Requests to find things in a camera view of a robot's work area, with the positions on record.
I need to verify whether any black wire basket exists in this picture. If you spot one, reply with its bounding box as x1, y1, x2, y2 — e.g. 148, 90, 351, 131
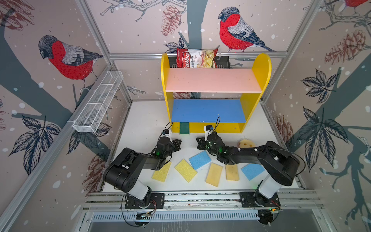
169, 56, 231, 69

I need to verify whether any tan sponge upright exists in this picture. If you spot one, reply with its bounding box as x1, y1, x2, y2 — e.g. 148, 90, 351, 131
225, 164, 240, 181

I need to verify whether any dark green sponge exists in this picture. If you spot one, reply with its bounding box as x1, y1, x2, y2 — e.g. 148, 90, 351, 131
180, 122, 190, 134

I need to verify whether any red cassava chips bag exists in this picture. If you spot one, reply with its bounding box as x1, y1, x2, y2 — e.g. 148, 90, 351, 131
176, 48, 218, 68

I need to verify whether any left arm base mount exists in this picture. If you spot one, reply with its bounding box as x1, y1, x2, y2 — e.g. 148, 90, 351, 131
124, 193, 165, 209

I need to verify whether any yellow sponge far left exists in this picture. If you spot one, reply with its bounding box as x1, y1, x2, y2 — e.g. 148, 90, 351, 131
152, 161, 172, 183

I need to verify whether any aluminium rail frame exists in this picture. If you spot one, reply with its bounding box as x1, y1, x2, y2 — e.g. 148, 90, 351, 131
81, 188, 324, 212

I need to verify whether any blue sponge centre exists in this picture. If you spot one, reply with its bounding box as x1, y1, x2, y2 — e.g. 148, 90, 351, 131
189, 151, 212, 170

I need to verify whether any yellow shelf unit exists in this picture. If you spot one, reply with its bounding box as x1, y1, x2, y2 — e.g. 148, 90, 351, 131
161, 54, 272, 133

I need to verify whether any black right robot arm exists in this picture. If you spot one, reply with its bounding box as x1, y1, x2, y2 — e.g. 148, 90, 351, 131
196, 125, 300, 199

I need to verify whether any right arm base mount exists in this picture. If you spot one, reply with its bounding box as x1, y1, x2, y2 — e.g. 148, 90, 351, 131
239, 191, 281, 208

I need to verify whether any blue sponge right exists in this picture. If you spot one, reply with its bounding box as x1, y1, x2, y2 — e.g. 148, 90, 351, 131
241, 164, 265, 181

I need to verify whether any round smiley face sponge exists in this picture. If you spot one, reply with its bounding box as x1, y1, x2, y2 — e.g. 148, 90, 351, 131
238, 139, 256, 148

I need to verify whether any orange yellow sponge tilted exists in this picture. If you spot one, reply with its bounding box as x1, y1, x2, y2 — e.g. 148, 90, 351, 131
205, 163, 223, 187

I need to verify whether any blue sponge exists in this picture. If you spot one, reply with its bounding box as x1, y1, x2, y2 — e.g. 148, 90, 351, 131
189, 151, 212, 170
241, 164, 265, 181

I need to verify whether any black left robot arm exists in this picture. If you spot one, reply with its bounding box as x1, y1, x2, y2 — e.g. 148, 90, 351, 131
102, 129, 182, 206

